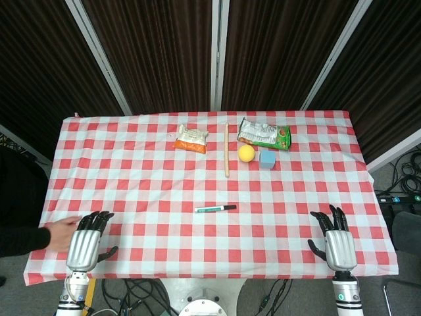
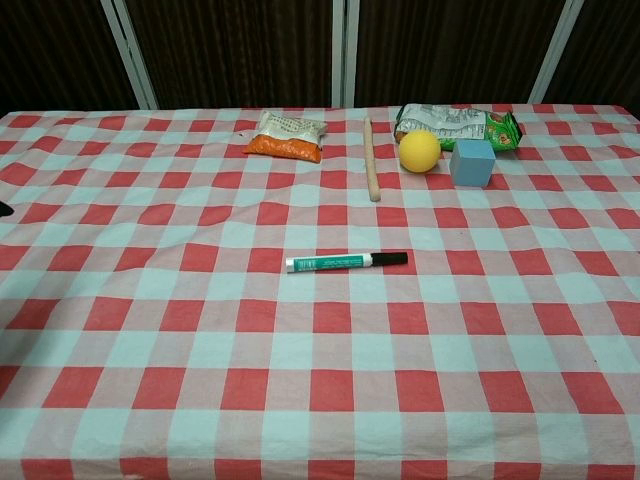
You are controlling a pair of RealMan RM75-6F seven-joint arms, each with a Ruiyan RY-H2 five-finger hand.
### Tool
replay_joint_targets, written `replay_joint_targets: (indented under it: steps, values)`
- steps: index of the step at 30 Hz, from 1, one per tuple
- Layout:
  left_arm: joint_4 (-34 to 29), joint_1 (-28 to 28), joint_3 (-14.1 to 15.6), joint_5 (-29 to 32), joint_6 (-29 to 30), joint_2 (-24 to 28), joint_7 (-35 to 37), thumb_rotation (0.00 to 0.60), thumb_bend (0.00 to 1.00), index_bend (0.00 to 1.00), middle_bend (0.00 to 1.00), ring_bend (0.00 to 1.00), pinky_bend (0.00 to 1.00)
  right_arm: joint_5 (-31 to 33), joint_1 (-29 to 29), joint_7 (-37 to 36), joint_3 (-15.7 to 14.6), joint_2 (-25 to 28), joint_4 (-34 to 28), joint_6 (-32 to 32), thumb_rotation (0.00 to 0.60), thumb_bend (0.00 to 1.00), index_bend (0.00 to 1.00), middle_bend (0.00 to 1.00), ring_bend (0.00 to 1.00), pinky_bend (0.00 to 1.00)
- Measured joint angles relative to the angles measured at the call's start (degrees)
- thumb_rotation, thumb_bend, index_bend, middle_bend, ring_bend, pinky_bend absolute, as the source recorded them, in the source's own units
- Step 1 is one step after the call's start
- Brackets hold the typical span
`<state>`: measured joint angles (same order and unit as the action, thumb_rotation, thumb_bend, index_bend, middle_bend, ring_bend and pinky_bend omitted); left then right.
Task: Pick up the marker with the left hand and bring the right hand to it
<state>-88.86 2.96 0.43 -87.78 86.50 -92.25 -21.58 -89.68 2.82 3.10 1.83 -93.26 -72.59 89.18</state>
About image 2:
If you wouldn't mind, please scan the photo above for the green silver snack bag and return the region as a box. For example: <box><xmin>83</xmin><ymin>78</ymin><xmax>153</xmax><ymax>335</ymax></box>
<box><xmin>393</xmin><ymin>103</ymin><xmax>524</xmax><ymax>156</ymax></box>

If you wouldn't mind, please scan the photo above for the blue cube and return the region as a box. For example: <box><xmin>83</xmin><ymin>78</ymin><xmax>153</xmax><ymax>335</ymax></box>
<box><xmin>448</xmin><ymin>138</ymin><xmax>498</xmax><ymax>191</ymax></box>

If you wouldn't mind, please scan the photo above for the red white checkered tablecloth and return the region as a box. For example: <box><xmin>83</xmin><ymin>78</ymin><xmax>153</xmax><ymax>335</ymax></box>
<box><xmin>0</xmin><ymin>103</ymin><xmax>640</xmax><ymax>480</ymax></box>

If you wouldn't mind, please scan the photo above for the dark partition panel white frame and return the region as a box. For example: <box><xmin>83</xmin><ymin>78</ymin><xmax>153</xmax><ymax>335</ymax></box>
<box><xmin>528</xmin><ymin>0</ymin><xmax>640</xmax><ymax>117</ymax></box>
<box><xmin>0</xmin><ymin>0</ymin><xmax>160</xmax><ymax>117</ymax></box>
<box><xmin>99</xmin><ymin>0</ymin><xmax>346</xmax><ymax>110</ymax></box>
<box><xmin>331</xmin><ymin>0</ymin><xmax>585</xmax><ymax>107</ymax></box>

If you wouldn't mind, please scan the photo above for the beige wooden stick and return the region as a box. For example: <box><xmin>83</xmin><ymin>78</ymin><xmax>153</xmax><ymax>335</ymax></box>
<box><xmin>363</xmin><ymin>117</ymin><xmax>382</xmax><ymax>203</ymax></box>

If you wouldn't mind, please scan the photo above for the orange white snack packet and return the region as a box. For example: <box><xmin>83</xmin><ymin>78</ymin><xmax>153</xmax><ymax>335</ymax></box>
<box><xmin>242</xmin><ymin>110</ymin><xmax>328</xmax><ymax>165</ymax></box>

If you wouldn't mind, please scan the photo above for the yellow ball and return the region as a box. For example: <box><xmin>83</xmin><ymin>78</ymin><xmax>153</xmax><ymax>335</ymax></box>
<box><xmin>398</xmin><ymin>130</ymin><xmax>443</xmax><ymax>175</ymax></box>

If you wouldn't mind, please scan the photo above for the black marker cap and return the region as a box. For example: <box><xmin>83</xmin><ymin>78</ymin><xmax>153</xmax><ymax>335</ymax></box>
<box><xmin>369</xmin><ymin>251</ymin><xmax>410</xmax><ymax>267</ymax></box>

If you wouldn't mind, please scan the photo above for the white teal marker body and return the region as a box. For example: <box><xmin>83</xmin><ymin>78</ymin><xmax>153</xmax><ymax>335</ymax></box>
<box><xmin>285</xmin><ymin>252</ymin><xmax>374</xmax><ymax>275</ymax></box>

